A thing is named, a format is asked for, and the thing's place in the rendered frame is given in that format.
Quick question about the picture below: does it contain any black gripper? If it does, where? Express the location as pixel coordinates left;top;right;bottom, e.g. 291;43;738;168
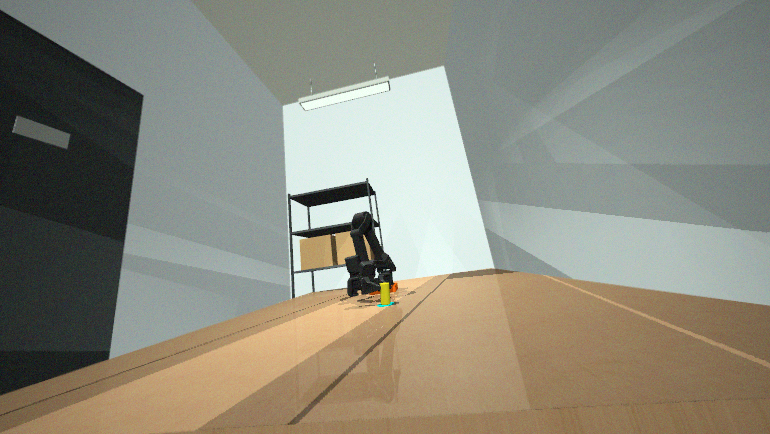
347;273;392;297

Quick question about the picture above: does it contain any yellow cylinder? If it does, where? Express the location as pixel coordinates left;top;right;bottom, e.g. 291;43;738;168
380;283;390;305

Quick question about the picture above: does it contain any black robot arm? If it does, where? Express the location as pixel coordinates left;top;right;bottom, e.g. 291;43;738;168
345;211;396;285

